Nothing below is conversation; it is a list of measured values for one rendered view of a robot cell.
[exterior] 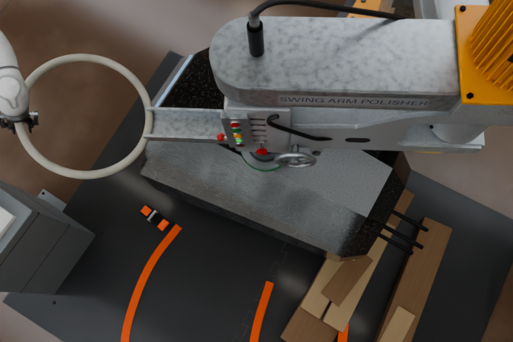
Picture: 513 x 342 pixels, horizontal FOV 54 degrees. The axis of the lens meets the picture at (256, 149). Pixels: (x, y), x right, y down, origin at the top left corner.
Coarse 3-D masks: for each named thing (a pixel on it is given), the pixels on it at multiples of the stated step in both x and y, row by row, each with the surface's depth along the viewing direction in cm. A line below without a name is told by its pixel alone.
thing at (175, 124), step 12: (156, 108) 192; (168, 108) 192; (180, 108) 192; (192, 108) 192; (156, 120) 196; (168, 120) 196; (180, 120) 195; (192, 120) 195; (204, 120) 195; (216, 120) 195; (156, 132) 194; (168, 132) 194; (180, 132) 194; (192, 132) 194; (204, 132) 194; (216, 132) 194
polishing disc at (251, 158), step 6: (246, 156) 210; (252, 156) 210; (258, 156) 210; (264, 156) 210; (270, 156) 210; (252, 162) 209; (258, 162) 209; (264, 162) 209; (270, 162) 209; (258, 168) 208; (264, 168) 208; (270, 168) 208
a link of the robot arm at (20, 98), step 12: (0, 72) 154; (12, 72) 156; (0, 84) 149; (12, 84) 150; (24, 84) 155; (0, 96) 149; (12, 96) 150; (24, 96) 154; (0, 108) 155; (12, 108) 155; (24, 108) 160
